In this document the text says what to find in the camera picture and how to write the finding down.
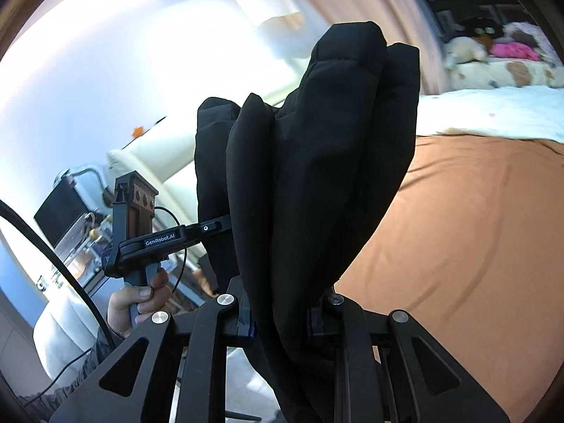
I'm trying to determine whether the black jacket with yellow logo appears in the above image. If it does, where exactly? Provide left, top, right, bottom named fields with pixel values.
left=195, top=21, right=420, bottom=422

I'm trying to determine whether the orange bed cover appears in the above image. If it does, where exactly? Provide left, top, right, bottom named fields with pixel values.
left=337, top=136, right=563, bottom=422

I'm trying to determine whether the person's left hand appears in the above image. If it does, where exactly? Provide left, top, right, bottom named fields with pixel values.
left=107, top=268, right=172, bottom=337

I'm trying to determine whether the bear print bedding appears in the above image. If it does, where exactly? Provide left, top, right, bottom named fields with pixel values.
left=448, top=59, right=563, bottom=91

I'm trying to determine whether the black monitor on cart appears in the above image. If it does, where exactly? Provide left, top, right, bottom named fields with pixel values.
left=33, top=177, right=89, bottom=247

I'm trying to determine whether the pink curtain left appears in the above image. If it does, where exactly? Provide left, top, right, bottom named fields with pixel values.
left=309, top=0, right=449, bottom=94

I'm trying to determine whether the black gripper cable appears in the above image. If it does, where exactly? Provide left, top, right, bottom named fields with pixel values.
left=0, top=200, right=127, bottom=347

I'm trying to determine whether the white fluffy blanket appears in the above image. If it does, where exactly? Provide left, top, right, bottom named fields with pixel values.
left=416, top=86, right=563, bottom=143

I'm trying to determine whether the cream padded headboard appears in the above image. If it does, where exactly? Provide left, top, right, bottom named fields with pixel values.
left=107, top=115, right=198, bottom=225

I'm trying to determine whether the pink clothing pile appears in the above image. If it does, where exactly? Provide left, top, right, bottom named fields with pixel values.
left=489, top=42, right=541, bottom=61

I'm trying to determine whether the beige plush toy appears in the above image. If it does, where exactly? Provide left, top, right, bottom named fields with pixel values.
left=445, top=36, right=488, bottom=70

